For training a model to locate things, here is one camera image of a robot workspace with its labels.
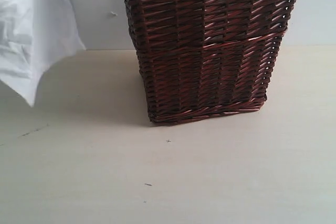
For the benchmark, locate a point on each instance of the white t-shirt red lettering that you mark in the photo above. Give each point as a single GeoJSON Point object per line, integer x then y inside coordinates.
{"type": "Point", "coordinates": [35, 34]}

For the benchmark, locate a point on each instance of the brown wicker basket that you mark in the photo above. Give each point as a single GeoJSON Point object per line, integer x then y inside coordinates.
{"type": "Point", "coordinates": [201, 59]}

